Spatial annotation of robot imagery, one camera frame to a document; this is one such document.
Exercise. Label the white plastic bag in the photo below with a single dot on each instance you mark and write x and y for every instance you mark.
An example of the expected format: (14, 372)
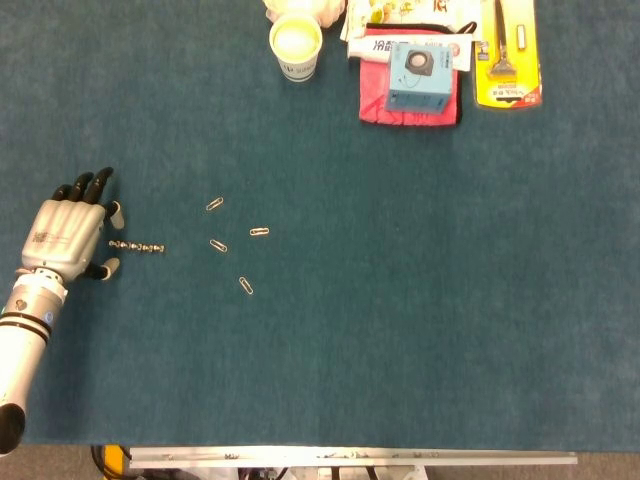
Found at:
(330, 10)

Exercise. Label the white printed snack packet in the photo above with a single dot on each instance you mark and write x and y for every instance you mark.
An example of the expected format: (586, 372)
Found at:
(400, 10)

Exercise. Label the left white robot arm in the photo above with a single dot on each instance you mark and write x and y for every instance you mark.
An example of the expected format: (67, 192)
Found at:
(25, 340)

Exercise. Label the yellow razor blister pack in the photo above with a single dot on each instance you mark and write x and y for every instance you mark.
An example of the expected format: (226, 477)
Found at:
(520, 65)

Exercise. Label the silver paper clip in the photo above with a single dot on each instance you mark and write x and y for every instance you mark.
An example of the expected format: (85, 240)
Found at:
(218, 245)
(214, 204)
(259, 231)
(245, 285)

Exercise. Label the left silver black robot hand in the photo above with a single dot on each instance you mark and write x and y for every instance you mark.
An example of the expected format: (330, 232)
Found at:
(60, 240)

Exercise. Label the white paper cup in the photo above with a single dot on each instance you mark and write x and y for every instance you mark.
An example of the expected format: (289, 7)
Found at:
(297, 55)

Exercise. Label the blue felt table mat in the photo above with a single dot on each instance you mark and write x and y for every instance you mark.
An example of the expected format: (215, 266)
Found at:
(400, 250)

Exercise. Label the yellow plastic part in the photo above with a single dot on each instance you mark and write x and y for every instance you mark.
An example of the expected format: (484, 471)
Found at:
(115, 457)

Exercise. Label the white toothpaste tube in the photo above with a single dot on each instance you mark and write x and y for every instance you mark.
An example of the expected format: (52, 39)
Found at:
(370, 47)

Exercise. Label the aluminium profile rail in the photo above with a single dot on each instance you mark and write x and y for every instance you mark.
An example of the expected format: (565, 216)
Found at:
(350, 456)

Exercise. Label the pink cloth with black trim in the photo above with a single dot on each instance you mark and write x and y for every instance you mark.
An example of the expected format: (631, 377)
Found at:
(372, 95)

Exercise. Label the blue speaker box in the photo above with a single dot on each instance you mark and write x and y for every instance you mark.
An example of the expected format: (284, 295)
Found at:
(420, 85)

